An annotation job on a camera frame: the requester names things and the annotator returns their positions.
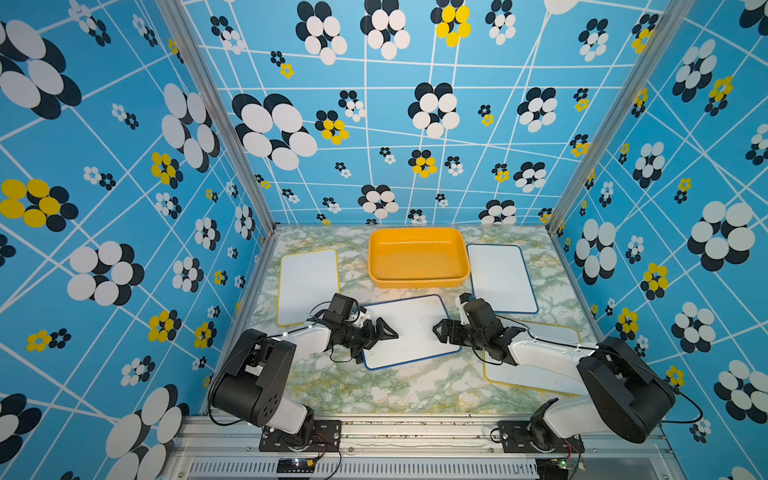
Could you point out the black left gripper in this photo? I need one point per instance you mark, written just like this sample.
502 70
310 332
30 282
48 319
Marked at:
358 353

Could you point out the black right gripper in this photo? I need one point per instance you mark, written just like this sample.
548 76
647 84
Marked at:
444 326

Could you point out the blue-framed whiteboard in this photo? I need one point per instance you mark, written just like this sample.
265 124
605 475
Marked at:
499 276
413 320

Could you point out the yellow-framed whiteboard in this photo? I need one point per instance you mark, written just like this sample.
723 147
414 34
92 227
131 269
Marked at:
533 377
305 281

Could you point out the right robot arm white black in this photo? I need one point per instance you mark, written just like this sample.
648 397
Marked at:
623 395

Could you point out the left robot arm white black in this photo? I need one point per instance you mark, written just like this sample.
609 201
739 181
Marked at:
251 384

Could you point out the yellow plastic storage box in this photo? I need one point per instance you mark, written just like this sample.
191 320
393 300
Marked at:
417 258

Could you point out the left green circuit board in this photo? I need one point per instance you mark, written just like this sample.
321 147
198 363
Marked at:
295 468

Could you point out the green circuit board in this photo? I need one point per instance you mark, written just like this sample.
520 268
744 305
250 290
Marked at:
552 470
295 468

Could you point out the right green circuit board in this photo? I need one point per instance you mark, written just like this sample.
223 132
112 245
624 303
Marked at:
552 470

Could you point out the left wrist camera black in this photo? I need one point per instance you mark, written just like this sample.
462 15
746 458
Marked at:
341 309

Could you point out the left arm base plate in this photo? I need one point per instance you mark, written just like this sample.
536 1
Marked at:
319 436

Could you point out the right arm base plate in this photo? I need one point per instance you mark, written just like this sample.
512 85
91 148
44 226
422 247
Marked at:
522 437

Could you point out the aluminium front rail frame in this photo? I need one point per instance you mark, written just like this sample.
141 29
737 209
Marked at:
413 447

